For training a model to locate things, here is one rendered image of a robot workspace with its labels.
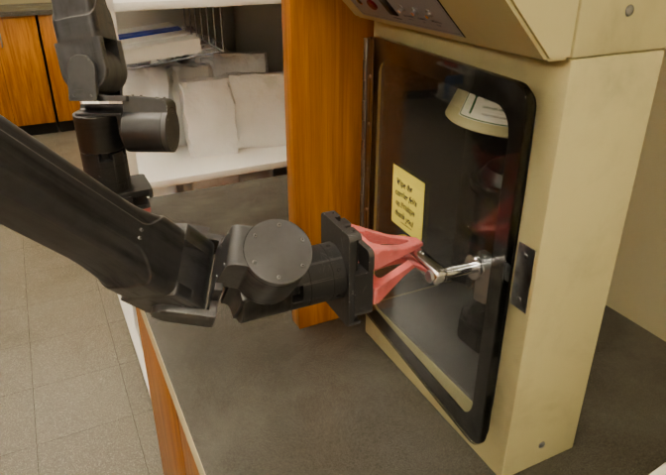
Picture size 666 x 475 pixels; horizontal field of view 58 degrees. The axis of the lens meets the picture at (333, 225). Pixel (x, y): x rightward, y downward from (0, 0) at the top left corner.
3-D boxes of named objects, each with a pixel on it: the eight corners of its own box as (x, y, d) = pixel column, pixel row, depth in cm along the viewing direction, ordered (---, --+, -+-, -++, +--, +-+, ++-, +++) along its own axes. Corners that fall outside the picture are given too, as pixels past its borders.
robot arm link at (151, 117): (97, 59, 81) (64, 54, 73) (180, 59, 81) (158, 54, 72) (103, 148, 84) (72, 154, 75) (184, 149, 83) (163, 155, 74)
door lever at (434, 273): (431, 243, 68) (433, 222, 67) (481, 284, 60) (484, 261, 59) (388, 252, 66) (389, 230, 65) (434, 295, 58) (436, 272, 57)
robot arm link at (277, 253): (166, 233, 59) (150, 319, 55) (172, 178, 49) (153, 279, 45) (286, 253, 61) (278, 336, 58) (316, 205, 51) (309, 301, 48)
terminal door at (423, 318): (366, 307, 92) (374, 34, 74) (484, 450, 66) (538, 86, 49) (361, 308, 91) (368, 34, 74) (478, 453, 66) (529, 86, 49)
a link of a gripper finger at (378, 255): (439, 235, 60) (355, 255, 56) (434, 296, 63) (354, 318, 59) (403, 209, 65) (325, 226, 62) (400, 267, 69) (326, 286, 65)
